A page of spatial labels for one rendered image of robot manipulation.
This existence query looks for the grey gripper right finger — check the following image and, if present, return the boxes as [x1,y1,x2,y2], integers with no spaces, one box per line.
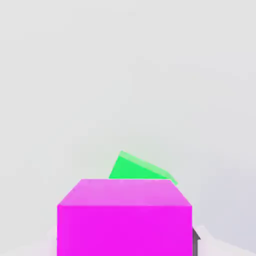
[192,225,244,256]

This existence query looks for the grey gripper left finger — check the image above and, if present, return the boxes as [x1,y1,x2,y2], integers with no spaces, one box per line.
[29,225,58,256]

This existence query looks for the small magenta cube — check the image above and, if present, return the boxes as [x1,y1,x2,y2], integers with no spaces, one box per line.
[56,178,193,256]

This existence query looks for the small green cube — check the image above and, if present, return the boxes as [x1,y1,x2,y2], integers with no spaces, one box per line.
[108,150,179,186]

